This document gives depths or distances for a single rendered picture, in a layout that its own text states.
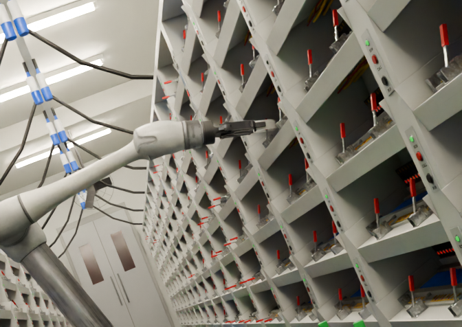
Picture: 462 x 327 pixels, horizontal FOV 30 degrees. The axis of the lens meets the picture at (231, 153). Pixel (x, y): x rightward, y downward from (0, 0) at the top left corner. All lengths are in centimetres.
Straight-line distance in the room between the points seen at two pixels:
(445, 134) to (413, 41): 17
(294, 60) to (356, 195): 38
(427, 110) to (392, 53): 13
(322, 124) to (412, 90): 71
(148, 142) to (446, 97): 141
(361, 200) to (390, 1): 85
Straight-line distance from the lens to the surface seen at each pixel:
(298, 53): 226
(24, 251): 281
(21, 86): 785
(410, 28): 158
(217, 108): 364
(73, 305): 279
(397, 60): 155
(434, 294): 203
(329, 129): 222
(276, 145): 257
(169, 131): 265
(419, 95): 154
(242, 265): 425
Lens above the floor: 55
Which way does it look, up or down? 8 degrees up
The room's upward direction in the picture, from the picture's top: 23 degrees counter-clockwise
